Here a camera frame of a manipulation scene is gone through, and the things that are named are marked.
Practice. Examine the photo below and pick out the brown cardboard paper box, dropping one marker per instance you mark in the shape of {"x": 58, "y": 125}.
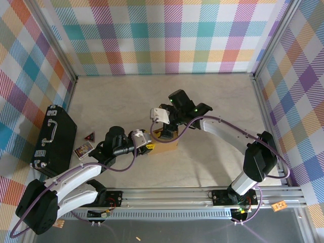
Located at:
{"x": 167, "y": 146}

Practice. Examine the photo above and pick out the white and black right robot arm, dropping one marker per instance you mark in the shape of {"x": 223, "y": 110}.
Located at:
{"x": 227, "y": 131}

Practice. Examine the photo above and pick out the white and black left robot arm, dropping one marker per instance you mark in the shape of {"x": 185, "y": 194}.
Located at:
{"x": 76, "y": 177}

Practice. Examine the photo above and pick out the small purple yellow card box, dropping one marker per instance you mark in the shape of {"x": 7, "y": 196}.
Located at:
{"x": 83, "y": 150}

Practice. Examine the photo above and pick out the small red triangle piece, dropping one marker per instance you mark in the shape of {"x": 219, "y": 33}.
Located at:
{"x": 90, "y": 137}

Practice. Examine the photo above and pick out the orange sticker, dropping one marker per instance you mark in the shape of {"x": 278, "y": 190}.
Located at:
{"x": 279, "y": 206}
{"x": 60, "y": 223}

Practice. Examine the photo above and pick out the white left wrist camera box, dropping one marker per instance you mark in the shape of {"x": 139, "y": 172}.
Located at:
{"x": 141, "y": 138}

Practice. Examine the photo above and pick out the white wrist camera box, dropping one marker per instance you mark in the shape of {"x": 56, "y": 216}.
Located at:
{"x": 159, "y": 115}
{"x": 141, "y": 138}

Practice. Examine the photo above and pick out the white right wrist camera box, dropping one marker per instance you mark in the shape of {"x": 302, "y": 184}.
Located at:
{"x": 159, "y": 115}

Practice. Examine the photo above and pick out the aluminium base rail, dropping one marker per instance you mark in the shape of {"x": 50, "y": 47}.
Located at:
{"x": 164, "y": 197}

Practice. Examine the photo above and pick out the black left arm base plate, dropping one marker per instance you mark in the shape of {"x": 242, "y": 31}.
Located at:
{"x": 114, "y": 197}

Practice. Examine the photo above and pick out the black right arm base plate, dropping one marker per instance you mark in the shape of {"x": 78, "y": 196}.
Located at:
{"x": 220, "y": 197}

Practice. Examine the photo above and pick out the black connector bracket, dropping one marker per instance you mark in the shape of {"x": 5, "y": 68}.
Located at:
{"x": 238, "y": 215}
{"x": 95, "y": 214}

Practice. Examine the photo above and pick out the aluminium frame post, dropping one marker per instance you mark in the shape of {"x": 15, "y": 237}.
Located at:
{"x": 275, "y": 38}
{"x": 57, "y": 45}

